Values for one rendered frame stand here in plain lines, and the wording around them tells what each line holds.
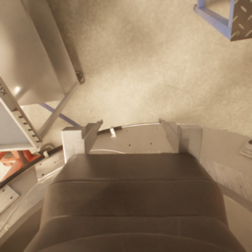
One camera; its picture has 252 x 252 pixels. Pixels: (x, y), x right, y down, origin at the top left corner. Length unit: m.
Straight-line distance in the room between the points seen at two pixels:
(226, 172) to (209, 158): 0.08
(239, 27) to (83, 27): 0.87
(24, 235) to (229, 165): 0.70
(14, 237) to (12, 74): 0.81
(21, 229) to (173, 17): 1.16
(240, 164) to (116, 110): 0.97
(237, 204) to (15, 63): 1.12
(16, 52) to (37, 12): 0.24
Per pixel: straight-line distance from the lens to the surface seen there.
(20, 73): 1.15
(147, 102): 1.35
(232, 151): 0.75
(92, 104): 1.44
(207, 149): 0.74
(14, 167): 1.74
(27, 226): 0.71
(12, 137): 0.89
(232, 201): 0.57
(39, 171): 0.86
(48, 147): 1.87
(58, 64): 1.21
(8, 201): 0.85
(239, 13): 0.59
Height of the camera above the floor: 1.15
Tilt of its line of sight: 50 degrees down
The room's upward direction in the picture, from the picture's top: 169 degrees counter-clockwise
